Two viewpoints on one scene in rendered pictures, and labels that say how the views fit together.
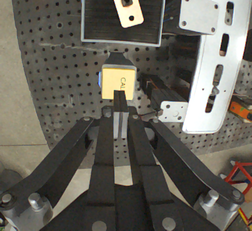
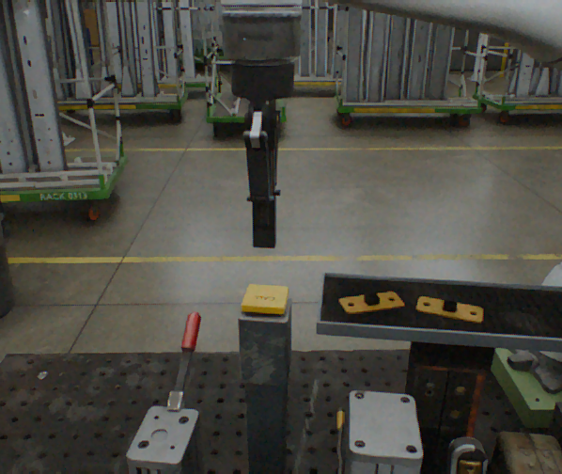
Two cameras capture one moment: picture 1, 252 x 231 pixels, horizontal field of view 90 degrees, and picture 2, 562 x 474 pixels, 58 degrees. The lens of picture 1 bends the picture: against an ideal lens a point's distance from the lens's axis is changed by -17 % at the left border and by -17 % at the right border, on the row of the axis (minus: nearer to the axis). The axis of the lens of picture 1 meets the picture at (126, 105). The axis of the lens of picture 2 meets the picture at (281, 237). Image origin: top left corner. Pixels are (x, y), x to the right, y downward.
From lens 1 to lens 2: 0.64 m
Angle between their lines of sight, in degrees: 70
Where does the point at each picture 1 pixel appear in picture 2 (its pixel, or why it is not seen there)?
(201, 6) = (400, 421)
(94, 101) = not seen: hidden behind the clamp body
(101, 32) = (332, 287)
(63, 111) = (163, 395)
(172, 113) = (163, 428)
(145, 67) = not seen: outside the picture
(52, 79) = (241, 389)
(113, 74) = (279, 292)
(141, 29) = (337, 312)
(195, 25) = (360, 412)
